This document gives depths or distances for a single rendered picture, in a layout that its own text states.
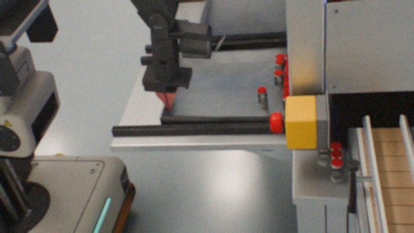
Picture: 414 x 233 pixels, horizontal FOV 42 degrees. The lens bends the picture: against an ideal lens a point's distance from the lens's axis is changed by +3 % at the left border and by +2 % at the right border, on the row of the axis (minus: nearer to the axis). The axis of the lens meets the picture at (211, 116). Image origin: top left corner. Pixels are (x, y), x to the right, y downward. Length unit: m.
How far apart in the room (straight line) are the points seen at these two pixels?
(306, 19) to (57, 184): 1.37
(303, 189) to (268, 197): 1.18
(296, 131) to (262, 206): 1.24
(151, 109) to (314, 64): 0.45
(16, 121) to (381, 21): 1.00
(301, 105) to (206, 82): 0.40
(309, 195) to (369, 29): 0.32
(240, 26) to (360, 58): 0.61
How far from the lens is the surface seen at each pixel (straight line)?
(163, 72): 1.14
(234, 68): 1.36
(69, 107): 2.94
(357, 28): 0.95
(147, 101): 1.30
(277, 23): 1.52
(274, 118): 0.98
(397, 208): 0.95
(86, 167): 2.10
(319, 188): 1.04
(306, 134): 0.97
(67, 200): 2.01
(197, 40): 1.10
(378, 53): 0.99
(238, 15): 1.59
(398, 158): 1.03
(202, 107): 1.24
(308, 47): 0.97
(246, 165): 2.34
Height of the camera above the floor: 1.64
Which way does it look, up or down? 39 degrees down
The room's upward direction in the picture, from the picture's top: 10 degrees counter-clockwise
